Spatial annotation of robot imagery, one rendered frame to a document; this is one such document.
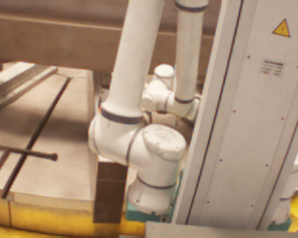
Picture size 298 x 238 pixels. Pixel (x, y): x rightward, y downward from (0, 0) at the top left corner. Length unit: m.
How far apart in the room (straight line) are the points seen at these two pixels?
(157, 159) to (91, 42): 1.11
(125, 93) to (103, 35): 0.95
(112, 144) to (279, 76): 0.61
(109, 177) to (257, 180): 0.75
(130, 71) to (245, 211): 0.61
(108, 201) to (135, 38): 0.87
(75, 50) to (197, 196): 1.29
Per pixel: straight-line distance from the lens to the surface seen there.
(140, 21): 1.25
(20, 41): 2.29
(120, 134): 1.31
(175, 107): 1.55
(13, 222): 2.29
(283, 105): 1.13
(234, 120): 1.11
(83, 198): 2.06
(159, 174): 1.30
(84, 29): 2.19
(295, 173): 1.41
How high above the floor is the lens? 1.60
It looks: 25 degrees down
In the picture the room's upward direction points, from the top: 11 degrees clockwise
